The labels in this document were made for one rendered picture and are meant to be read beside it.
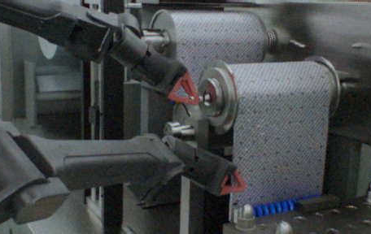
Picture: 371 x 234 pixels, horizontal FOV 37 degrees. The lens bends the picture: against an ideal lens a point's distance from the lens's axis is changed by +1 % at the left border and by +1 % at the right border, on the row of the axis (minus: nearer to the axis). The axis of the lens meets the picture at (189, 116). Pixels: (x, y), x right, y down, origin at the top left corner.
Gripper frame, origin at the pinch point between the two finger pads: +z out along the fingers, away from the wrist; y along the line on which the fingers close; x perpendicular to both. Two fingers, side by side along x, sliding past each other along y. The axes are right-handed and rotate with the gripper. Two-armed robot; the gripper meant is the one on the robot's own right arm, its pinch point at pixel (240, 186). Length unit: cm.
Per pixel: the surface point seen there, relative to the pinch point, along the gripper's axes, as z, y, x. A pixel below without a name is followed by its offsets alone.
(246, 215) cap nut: -2.6, 7.9, -4.0
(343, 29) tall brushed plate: 12.3, -6.8, 40.6
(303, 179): 14.2, 0.3, 7.0
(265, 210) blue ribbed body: 5.6, 3.3, -2.1
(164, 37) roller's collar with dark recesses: -15.2, -28.5, 21.8
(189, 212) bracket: -2.5, -7.9, -9.7
